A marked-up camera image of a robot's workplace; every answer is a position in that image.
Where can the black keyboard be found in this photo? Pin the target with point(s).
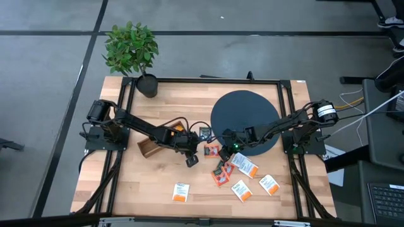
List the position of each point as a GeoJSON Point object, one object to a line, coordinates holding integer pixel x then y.
{"type": "Point", "coordinates": [386, 203]}

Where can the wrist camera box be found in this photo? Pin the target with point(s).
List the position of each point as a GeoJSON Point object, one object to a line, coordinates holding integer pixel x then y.
{"type": "Point", "coordinates": [224, 154]}
{"type": "Point", "coordinates": [192, 160]}

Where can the black chair base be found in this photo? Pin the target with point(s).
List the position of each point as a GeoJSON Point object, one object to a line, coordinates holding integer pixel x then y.
{"type": "Point", "coordinates": [9, 145]}

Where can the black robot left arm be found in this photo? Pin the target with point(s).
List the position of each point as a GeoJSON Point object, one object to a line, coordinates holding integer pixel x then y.
{"type": "Point", "coordinates": [139, 124]}

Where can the black chair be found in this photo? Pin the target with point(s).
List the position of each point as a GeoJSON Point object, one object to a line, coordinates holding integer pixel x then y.
{"type": "Point", "coordinates": [391, 75]}

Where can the black aluminium table frame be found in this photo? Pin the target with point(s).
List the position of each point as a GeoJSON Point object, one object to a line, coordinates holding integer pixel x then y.
{"type": "Point", "coordinates": [221, 80]}

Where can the green plant in black pot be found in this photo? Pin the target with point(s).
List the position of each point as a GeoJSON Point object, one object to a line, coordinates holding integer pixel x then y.
{"type": "Point", "coordinates": [146, 86]}

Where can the dark blue round mat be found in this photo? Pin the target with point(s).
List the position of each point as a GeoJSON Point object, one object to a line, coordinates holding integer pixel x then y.
{"type": "Point", "coordinates": [243, 110]}

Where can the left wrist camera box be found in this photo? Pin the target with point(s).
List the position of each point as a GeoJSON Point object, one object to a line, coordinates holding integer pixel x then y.
{"type": "Point", "coordinates": [192, 160]}

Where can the brown wooden box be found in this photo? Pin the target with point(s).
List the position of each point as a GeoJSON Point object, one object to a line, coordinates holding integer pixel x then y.
{"type": "Point", "coordinates": [146, 148]}

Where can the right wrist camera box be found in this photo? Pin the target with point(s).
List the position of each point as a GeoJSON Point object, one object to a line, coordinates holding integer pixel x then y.
{"type": "Point", "coordinates": [224, 154]}

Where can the white paper sheet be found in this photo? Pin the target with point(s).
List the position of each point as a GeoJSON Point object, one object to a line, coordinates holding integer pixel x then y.
{"type": "Point", "coordinates": [336, 176]}

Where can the dark blue tea bag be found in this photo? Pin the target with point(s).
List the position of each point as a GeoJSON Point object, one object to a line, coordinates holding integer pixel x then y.
{"type": "Point", "coordinates": [220, 163]}
{"type": "Point", "coordinates": [205, 134]}

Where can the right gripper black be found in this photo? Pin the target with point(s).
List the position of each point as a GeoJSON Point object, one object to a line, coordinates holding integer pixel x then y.
{"type": "Point", "coordinates": [233, 138]}

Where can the white and orange tea bag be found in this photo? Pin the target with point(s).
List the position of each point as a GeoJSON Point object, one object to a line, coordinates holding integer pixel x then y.
{"type": "Point", "coordinates": [180, 191]}
{"type": "Point", "coordinates": [269, 184]}
{"type": "Point", "coordinates": [249, 168]}
{"type": "Point", "coordinates": [241, 190]}
{"type": "Point", "coordinates": [237, 158]}

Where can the grey desk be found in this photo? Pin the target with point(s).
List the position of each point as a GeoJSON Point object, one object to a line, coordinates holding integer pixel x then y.
{"type": "Point", "coordinates": [378, 142]}
{"type": "Point", "coordinates": [363, 201]}

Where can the grey metal bracket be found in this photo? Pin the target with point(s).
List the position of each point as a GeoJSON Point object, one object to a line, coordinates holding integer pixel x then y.
{"type": "Point", "coordinates": [292, 224]}
{"type": "Point", "coordinates": [116, 220]}

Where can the person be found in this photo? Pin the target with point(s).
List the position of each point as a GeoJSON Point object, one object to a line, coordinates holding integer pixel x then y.
{"type": "Point", "coordinates": [391, 22]}

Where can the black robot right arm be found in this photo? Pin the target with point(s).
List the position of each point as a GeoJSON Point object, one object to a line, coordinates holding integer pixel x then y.
{"type": "Point", "coordinates": [284, 121]}

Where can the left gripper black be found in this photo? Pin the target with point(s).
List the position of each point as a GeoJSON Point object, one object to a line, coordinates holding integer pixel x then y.
{"type": "Point", "coordinates": [184, 142]}

